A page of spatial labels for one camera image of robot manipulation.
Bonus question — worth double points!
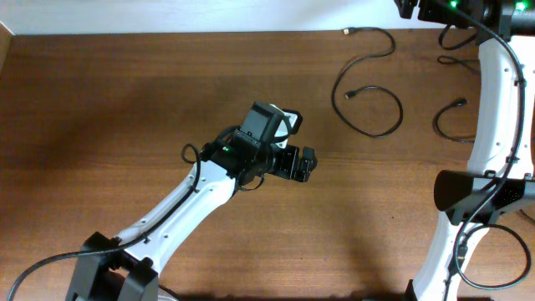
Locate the black thin usb cable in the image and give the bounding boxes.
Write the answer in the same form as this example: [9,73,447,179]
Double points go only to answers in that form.
[331,26,405,140]

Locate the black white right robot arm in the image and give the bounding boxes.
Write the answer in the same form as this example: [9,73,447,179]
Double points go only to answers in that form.
[396,0,534,300]

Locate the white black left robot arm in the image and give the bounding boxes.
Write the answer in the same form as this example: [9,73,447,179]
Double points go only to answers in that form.
[66,126,318,300]

